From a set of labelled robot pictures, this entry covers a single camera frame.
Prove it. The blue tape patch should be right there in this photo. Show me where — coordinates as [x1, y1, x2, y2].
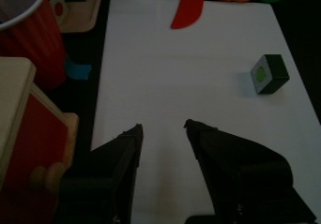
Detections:
[64, 58, 92, 81]

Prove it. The red toy knife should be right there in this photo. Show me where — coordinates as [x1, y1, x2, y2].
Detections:
[170, 0, 207, 30]

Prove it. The wooden tray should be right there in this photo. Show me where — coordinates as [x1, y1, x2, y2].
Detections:
[47, 0, 106, 34]

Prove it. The white cutting board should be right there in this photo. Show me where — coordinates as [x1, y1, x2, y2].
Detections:
[90, 0, 321, 224]

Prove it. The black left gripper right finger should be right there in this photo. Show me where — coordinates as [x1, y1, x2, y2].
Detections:
[183, 118, 318, 224]

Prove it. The red centre toy sushi piece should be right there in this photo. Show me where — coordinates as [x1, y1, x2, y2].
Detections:
[50, 0, 71, 25]

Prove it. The green centre toy sushi roll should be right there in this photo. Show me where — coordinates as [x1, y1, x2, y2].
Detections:
[250, 53, 292, 95]

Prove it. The red wooden toy oven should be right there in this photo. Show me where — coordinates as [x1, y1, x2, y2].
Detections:
[0, 56, 80, 224]

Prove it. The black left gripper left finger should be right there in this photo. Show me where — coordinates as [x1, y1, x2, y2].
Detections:
[56, 123, 145, 224]

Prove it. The red pot with white rim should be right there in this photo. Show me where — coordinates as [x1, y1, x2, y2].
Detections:
[0, 0, 68, 91]

